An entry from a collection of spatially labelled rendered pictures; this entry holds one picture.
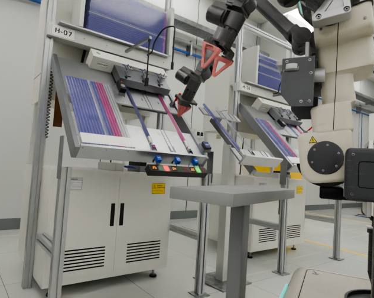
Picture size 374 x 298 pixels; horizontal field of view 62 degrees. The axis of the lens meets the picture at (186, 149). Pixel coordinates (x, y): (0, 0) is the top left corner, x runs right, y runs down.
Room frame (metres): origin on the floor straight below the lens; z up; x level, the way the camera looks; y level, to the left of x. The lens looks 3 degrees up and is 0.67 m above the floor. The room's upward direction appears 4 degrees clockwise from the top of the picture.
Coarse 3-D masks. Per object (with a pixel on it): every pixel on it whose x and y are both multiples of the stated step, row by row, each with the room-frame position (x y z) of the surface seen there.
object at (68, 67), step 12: (60, 60) 1.62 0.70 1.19; (72, 60) 1.68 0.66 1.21; (72, 72) 1.59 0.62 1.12; (84, 72) 1.65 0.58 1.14; (96, 72) 1.71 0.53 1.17; (108, 84) 1.69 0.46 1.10; (120, 96) 1.66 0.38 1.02; (132, 96) 1.72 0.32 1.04; (144, 96) 1.79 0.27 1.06; (156, 96) 1.86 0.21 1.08; (144, 108) 1.71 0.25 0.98; (156, 108) 1.76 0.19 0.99; (168, 108) 1.83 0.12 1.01
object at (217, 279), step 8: (224, 152) 1.88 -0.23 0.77; (224, 160) 1.88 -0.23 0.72; (232, 160) 1.87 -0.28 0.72; (224, 168) 1.88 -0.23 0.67; (232, 168) 1.87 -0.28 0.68; (224, 176) 1.87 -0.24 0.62; (232, 176) 1.87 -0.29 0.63; (224, 184) 1.87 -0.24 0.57; (232, 184) 1.87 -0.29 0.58; (224, 208) 1.86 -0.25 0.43; (224, 216) 1.86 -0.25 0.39; (224, 224) 1.86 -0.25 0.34; (224, 232) 1.85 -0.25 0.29; (224, 240) 1.85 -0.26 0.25; (224, 248) 1.85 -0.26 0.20; (216, 256) 1.89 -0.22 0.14; (224, 256) 1.85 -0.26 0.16; (216, 264) 1.89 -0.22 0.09; (224, 264) 1.85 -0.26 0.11; (216, 272) 1.89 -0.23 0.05; (224, 272) 1.85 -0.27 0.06; (208, 280) 1.86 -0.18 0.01; (216, 280) 1.86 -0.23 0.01; (224, 280) 1.86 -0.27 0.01; (216, 288) 1.75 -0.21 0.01; (224, 288) 1.75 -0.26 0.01
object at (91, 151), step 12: (84, 144) 1.23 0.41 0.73; (84, 156) 1.27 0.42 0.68; (96, 156) 1.29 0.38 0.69; (108, 156) 1.32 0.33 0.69; (120, 156) 1.35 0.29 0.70; (132, 156) 1.38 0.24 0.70; (144, 156) 1.41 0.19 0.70; (168, 156) 1.48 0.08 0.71; (180, 156) 1.52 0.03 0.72; (192, 156) 1.56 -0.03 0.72; (204, 156) 1.61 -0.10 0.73
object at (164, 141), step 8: (128, 128) 1.49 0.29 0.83; (136, 128) 1.52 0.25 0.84; (136, 136) 1.48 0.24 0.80; (144, 136) 1.51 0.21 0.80; (152, 136) 1.54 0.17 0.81; (160, 136) 1.58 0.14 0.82; (168, 136) 1.61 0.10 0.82; (176, 136) 1.65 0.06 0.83; (184, 136) 1.69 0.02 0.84; (136, 144) 1.43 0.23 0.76; (144, 144) 1.46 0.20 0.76; (160, 144) 1.52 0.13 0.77; (168, 144) 1.56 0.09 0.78; (176, 144) 1.59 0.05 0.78; (192, 144) 1.67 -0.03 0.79; (176, 152) 1.53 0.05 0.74; (184, 152) 1.58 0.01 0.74; (192, 152) 1.60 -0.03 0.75
